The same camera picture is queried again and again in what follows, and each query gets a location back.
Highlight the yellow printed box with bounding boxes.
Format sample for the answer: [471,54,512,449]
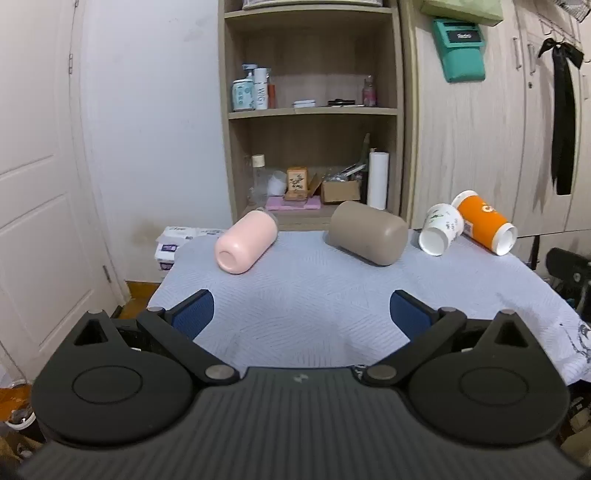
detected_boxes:
[286,167,310,202]

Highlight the wooden wardrobe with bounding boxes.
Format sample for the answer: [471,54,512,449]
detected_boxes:
[399,0,591,237]

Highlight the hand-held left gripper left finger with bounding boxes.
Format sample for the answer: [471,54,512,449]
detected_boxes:
[69,289,240,387]

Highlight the clear bottle cream cap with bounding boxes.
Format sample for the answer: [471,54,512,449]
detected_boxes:
[249,154,269,206]

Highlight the white tall bottle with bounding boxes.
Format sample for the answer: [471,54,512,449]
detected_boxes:
[253,67,270,111]

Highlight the black chair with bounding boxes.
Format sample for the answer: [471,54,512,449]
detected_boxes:
[544,247,591,320]

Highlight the black ribbon bow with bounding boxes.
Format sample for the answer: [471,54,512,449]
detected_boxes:
[537,37,585,197]

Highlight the green box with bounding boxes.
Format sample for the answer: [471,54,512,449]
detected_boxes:
[419,0,505,27]

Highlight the white door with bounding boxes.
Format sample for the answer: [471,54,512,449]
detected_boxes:
[0,0,126,385]

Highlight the wooden bookshelf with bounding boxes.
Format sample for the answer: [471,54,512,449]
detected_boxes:
[217,0,408,232]

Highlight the white paper towel roll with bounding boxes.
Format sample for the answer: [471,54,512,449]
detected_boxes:
[366,150,390,211]

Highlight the light blue tablecloth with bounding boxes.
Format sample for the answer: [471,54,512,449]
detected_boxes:
[147,228,591,387]

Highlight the pink cup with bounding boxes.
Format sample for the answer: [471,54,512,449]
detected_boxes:
[214,207,280,276]

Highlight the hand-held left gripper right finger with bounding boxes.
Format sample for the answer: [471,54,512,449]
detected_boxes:
[355,289,533,387]

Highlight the white printed paper cup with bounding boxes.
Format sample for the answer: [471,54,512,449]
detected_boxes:
[418,202,465,257]

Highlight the pink flat box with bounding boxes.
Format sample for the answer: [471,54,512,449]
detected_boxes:
[265,196,322,212]

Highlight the tissue packs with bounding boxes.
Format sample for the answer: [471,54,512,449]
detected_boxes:
[154,226,223,272]

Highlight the orange paper cup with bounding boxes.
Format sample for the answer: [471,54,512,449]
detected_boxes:
[451,189,519,257]

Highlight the taupe cup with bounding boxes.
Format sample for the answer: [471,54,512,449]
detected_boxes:
[326,200,409,267]

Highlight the open cardboard box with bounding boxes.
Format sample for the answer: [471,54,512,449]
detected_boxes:
[308,172,362,206]

